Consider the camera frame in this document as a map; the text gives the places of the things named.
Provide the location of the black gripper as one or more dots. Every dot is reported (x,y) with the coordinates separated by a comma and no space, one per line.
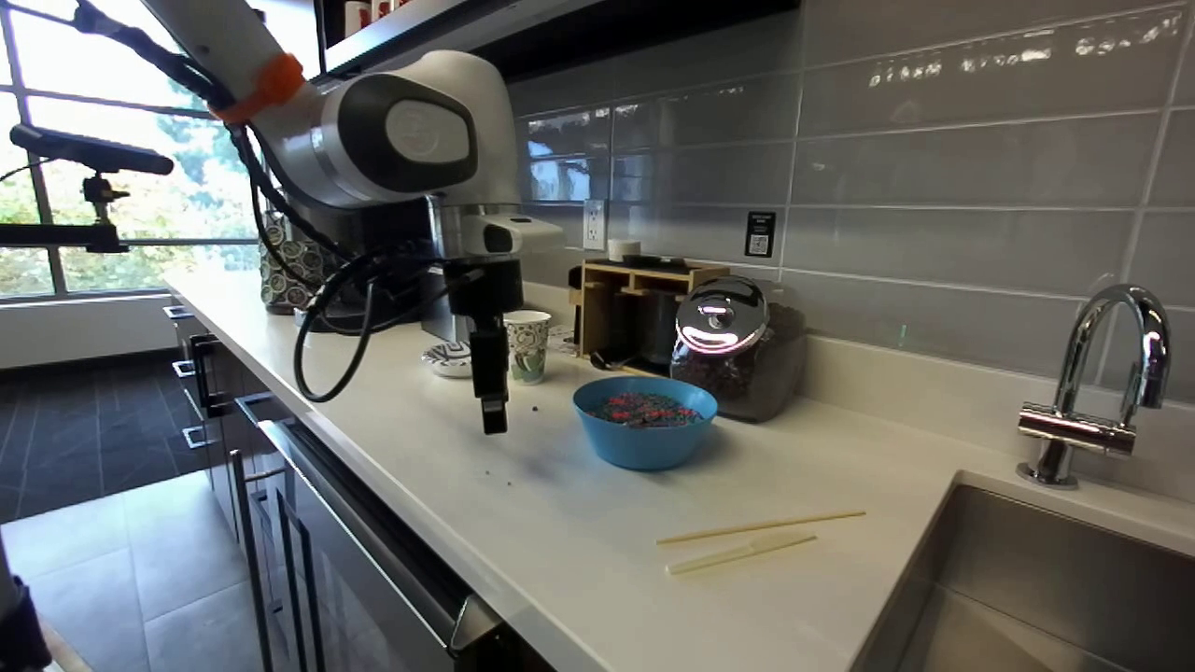
(482,284)

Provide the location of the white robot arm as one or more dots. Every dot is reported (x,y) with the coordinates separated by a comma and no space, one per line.
(424,131)

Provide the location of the wooden countertop organizer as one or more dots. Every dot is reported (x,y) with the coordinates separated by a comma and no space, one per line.
(598,312)

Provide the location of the blue plastic bowl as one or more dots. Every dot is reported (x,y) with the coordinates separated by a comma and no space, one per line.
(640,449)

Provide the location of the floral print paper cup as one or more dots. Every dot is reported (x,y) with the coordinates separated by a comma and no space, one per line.
(528,349)

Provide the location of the colourful beads heap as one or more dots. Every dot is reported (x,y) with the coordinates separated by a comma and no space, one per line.
(640,413)

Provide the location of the black coffee machine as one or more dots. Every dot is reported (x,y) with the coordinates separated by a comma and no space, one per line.
(404,229)

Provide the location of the patterned fabric bag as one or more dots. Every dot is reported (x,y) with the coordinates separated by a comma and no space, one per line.
(287,273)

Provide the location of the grey drawer cabinet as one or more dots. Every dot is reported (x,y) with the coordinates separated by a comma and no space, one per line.
(211,373)

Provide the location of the pale wooden chopstick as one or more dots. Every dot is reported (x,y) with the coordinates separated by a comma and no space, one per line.
(742,553)
(761,526)

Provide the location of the chrome faucet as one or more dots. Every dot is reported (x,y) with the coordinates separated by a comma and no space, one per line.
(1076,429)

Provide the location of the black wall switch plate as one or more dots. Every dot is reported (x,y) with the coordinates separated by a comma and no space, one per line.
(761,233)

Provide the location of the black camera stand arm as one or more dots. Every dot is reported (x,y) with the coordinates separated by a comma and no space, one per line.
(89,152)

